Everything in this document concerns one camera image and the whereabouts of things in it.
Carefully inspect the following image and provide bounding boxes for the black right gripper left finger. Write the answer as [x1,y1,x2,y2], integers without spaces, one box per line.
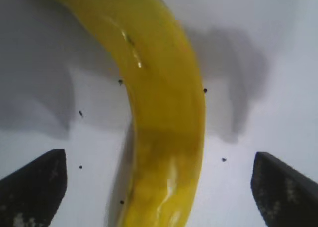
[0,149,68,227]

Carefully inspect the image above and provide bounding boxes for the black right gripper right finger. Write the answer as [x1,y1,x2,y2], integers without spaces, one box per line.
[251,151,318,227]

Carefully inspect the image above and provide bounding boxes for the yellow banana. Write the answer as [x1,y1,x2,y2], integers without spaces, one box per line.
[37,0,207,227]

